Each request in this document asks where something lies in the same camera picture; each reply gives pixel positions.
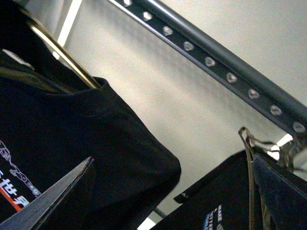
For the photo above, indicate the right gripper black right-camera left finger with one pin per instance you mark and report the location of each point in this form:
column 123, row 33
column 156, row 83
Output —
column 61, row 207

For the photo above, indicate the black perforated hanging rail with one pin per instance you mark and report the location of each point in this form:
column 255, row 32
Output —
column 228, row 69

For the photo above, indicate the black printed t-shirt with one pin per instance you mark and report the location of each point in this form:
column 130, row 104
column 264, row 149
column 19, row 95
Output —
column 218, row 201
column 50, row 121

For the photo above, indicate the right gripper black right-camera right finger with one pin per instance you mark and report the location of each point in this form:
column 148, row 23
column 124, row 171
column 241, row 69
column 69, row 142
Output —
column 284, row 194

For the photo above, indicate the gold clothes hanger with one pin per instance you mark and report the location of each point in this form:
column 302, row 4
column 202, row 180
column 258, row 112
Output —
column 45, row 36

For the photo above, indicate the green clothes hanger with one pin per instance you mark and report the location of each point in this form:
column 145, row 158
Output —
column 257, row 210

